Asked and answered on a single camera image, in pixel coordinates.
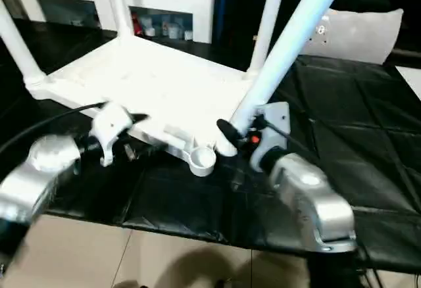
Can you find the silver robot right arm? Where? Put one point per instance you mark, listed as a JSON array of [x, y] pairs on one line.
[[312, 196]]

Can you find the black rod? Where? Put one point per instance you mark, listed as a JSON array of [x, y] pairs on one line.
[[408, 53]]

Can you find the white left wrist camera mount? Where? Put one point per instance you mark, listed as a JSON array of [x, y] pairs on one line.
[[112, 120]]

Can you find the white plastic table top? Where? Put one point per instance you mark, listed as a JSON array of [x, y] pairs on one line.
[[148, 81]]

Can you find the white flat board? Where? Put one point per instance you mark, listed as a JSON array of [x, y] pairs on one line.
[[411, 81]]

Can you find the black furniture with gold label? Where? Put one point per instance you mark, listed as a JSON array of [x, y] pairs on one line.
[[237, 5]]

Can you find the white plastic table leg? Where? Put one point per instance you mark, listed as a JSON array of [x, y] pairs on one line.
[[266, 21], [296, 38], [121, 5], [16, 44]]

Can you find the grey padded backrest cushion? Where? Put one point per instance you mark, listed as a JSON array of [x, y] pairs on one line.
[[361, 35]]

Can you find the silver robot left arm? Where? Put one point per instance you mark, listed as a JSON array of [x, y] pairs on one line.
[[19, 186]]

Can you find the red figurine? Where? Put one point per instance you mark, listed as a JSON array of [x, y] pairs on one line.
[[135, 23]]

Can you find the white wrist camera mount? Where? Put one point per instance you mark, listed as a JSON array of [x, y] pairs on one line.
[[112, 120], [279, 117]]

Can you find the dark robot right foot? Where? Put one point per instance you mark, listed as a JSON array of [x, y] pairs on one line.
[[225, 284]]

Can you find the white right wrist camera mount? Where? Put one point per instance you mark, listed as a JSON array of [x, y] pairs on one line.
[[279, 117]]

